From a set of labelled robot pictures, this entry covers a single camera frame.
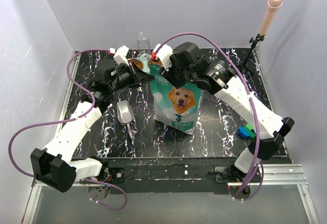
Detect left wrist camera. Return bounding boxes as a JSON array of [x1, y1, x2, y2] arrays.
[[109, 45, 129, 66]]

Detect clear water bottle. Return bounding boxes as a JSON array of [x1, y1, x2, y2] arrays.
[[137, 32, 151, 58]]

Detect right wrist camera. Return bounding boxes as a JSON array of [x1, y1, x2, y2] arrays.
[[151, 44, 173, 71]]

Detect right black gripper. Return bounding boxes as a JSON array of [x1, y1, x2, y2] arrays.
[[158, 53, 195, 89]]

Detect green blue toy car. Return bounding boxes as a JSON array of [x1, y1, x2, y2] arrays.
[[237, 123, 256, 139]]

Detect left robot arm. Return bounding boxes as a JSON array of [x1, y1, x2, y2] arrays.
[[30, 59, 154, 192]]

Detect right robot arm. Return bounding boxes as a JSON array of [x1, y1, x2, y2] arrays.
[[152, 42, 295, 182]]

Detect teal double pet bowl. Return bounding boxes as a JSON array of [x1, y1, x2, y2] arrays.
[[127, 56, 162, 75]]

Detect grey food scoop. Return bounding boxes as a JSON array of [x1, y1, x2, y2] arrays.
[[116, 101, 134, 141]]

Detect brown pet food kibble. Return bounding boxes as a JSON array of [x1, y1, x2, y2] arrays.
[[133, 59, 143, 70]]

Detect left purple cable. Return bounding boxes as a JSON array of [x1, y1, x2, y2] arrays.
[[8, 48, 128, 211]]

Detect pink microphone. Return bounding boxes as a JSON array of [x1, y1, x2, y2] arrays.
[[259, 0, 283, 36]]

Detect teal dog food bag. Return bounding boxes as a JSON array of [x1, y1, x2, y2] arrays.
[[150, 65, 203, 135]]

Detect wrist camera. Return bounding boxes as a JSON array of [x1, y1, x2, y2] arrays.
[[109, 45, 129, 66], [151, 44, 173, 71]]

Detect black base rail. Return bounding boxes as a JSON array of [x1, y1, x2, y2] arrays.
[[79, 156, 292, 195]]

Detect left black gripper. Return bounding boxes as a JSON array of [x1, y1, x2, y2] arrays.
[[109, 60, 154, 92]]

